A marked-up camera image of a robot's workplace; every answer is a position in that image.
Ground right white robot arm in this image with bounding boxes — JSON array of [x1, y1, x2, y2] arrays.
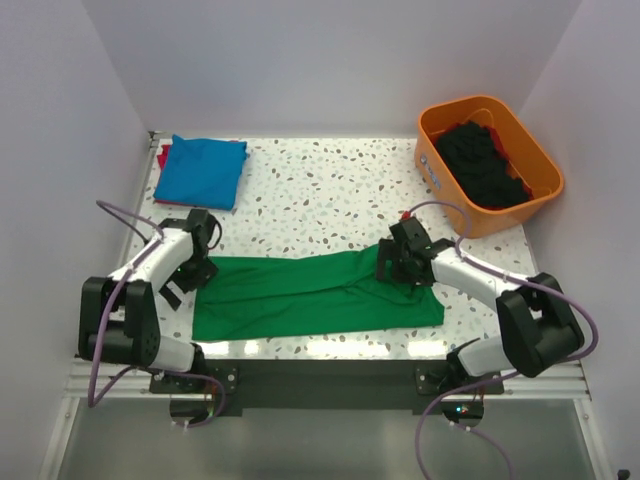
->
[[376, 217, 585, 393]]

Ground red garment in basket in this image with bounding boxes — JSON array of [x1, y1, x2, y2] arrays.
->
[[488, 127, 534, 200]]

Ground black t shirt in basket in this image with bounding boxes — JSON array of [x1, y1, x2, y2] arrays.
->
[[435, 121, 529, 210]]

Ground green t shirt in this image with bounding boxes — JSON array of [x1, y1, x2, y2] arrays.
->
[[192, 246, 445, 342]]

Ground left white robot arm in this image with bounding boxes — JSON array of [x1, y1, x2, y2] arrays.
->
[[78, 209, 222, 392]]

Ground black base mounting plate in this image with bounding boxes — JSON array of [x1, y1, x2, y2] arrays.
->
[[148, 358, 505, 417]]

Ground aluminium frame rail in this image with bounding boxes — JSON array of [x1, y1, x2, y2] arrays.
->
[[63, 360, 591, 400]]

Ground orange plastic basket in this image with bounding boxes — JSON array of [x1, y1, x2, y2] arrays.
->
[[414, 95, 564, 238]]

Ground folded blue t shirt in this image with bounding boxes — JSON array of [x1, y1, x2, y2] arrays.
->
[[154, 135, 248, 211]]

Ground folded red t shirt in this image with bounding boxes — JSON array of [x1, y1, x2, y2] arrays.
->
[[153, 144, 171, 205]]

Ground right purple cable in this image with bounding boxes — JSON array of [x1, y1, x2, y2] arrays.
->
[[407, 199, 600, 480]]

